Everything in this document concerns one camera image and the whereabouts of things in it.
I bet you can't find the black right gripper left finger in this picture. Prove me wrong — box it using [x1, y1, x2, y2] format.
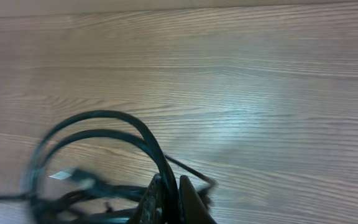
[126, 174, 166, 224]

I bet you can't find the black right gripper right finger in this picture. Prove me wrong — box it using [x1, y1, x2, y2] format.
[179, 175, 216, 224]

